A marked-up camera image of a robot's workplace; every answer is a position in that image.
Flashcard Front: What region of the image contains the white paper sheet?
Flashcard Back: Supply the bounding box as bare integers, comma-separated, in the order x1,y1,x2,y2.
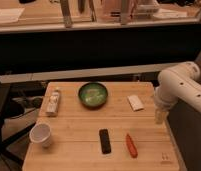
0,8,24,24

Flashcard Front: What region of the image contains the black rectangular remote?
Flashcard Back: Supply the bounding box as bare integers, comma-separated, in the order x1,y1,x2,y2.
99,129,111,154

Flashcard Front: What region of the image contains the black chair at left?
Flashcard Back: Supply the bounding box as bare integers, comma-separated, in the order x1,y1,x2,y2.
0,83,35,165

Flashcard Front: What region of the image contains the white paper cup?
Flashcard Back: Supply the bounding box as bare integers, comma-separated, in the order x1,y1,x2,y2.
29,123,52,148

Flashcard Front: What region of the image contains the dark panel at right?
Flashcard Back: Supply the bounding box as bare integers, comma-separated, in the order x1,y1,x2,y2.
166,43,201,171

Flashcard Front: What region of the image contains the white plastic bottle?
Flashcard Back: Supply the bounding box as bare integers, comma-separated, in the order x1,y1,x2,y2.
46,88,61,117

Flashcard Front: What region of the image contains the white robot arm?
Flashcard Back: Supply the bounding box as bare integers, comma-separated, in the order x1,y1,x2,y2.
153,61,201,124

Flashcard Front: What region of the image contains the green ceramic bowl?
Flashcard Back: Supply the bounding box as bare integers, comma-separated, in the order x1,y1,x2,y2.
78,82,108,108

